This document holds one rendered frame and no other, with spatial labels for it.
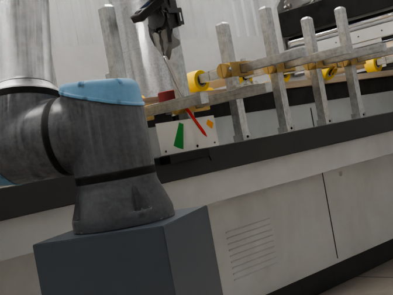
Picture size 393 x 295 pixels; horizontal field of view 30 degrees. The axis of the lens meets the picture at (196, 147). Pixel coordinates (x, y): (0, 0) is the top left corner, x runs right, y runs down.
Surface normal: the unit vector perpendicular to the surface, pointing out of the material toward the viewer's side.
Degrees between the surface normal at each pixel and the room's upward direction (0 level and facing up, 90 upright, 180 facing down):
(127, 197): 70
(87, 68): 90
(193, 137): 90
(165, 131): 90
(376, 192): 90
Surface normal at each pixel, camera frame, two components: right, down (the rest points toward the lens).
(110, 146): 0.09, 0.00
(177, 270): 0.94, -0.17
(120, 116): 0.52, -0.08
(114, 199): -0.08, -0.32
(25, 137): -0.36, -0.08
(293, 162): 0.70, -0.12
